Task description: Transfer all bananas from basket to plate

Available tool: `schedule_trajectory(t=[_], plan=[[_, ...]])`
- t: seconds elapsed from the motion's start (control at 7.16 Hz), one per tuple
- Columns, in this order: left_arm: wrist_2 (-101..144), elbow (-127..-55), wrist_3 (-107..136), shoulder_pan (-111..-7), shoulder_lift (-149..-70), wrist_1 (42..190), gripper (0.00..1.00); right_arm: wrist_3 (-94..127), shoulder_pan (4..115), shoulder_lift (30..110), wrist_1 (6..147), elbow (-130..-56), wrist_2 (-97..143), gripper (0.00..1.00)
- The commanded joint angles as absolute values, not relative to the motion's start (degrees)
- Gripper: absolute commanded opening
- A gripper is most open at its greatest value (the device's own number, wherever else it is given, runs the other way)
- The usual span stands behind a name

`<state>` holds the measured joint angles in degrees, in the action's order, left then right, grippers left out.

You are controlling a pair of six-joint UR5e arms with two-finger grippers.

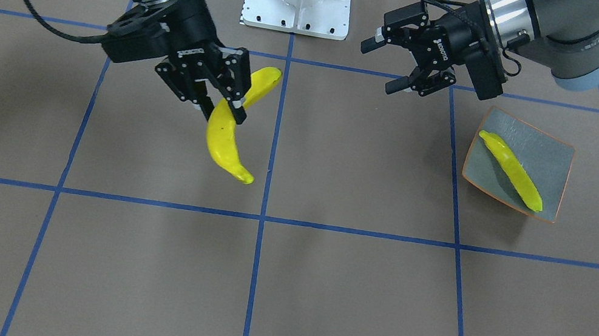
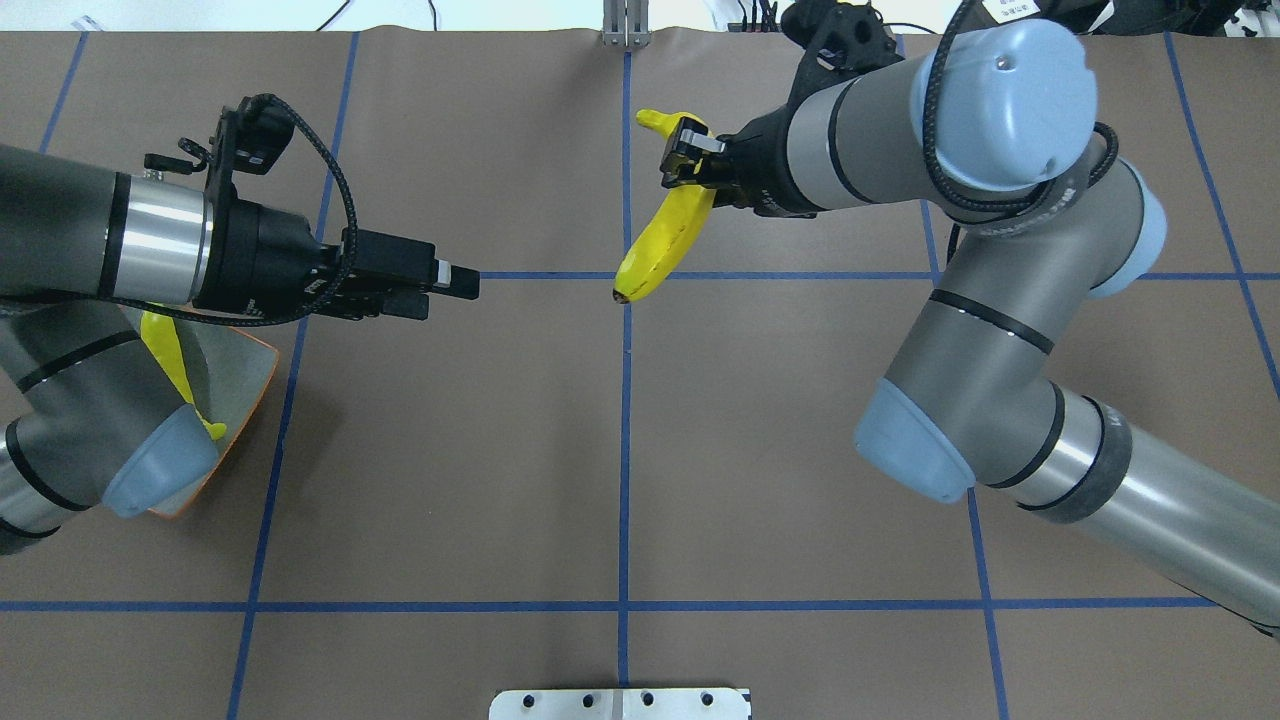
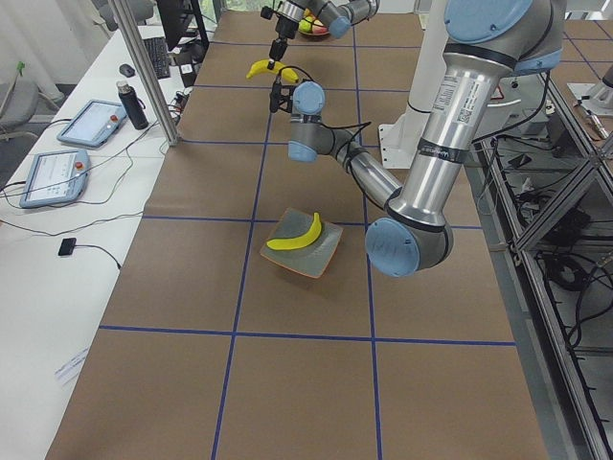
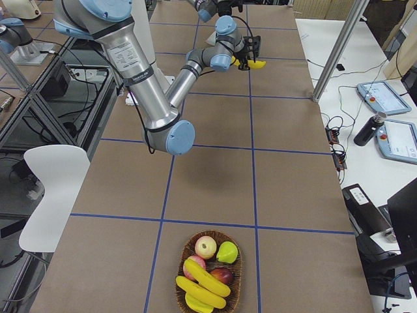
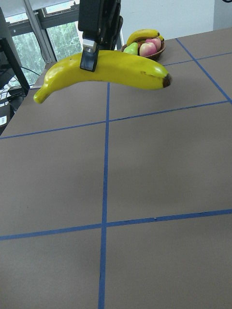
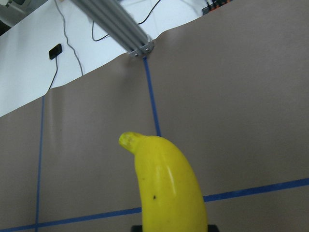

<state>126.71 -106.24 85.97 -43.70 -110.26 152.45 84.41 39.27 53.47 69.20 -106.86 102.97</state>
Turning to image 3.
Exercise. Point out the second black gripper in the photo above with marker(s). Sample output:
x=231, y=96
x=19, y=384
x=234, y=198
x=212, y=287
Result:
x=276, y=48

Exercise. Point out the yellow banana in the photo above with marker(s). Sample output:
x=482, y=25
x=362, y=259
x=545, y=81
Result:
x=309, y=237
x=262, y=66

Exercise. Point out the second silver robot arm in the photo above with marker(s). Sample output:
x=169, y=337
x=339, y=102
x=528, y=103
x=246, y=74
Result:
x=337, y=19

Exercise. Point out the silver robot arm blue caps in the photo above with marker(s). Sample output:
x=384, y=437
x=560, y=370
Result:
x=484, y=42

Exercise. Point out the fruit basket bowl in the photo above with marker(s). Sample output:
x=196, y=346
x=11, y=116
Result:
x=312, y=26

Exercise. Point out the grey square plate orange rim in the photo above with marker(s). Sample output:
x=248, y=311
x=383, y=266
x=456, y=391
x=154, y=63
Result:
x=310, y=261

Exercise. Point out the black computer monitor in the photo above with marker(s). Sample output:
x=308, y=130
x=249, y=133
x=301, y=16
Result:
x=176, y=16

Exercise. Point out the black keyboard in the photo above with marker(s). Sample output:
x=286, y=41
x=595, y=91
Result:
x=157, y=52

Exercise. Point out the black water bottle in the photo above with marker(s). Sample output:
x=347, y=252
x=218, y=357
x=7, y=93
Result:
x=132, y=105

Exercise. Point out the black computer mouse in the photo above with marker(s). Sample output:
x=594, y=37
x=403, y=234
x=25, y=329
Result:
x=126, y=70

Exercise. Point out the blue teach pendant tablet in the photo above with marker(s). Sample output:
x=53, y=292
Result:
x=93, y=124

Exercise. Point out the grey office chair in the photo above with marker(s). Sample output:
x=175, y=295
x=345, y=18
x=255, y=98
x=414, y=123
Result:
x=19, y=101

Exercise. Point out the small black box device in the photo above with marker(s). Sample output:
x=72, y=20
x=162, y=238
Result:
x=67, y=247

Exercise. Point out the white paper sheets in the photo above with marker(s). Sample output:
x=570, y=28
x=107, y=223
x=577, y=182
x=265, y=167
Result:
x=71, y=368

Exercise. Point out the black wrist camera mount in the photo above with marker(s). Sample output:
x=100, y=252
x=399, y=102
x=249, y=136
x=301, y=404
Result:
x=268, y=12

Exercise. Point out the aluminium frame post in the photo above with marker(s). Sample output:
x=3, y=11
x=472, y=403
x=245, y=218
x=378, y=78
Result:
x=136, y=48

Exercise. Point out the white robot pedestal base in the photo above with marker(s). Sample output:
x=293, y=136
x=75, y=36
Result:
x=399, y=142

